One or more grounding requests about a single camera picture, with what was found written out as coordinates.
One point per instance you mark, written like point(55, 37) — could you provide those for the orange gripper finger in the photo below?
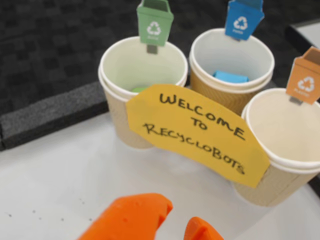
point(130, 217)
point(200, 231)

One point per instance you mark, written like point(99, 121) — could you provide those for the green paper bundle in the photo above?
point(140, 89)

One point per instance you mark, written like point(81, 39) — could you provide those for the blue paper bundle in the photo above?
point(230, 76)

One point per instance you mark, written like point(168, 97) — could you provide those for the yellow handwritten welcome sign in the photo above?
point(200, 135)

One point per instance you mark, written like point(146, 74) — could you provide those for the beige ripple paper cup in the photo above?
point(117, 120)
point(275, 130)

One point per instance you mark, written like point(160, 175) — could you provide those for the dark grey foam strip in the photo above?
point(50, 115)

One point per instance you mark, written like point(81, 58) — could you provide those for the brown ripple paper cup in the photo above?
point(207, 82)

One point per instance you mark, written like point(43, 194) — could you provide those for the green recycling bin label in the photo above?
point(155, 25)

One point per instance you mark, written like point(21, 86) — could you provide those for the blue recycling bin label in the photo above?
point(241, 22)

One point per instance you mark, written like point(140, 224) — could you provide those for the white table with black edge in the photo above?
point(310, 28)

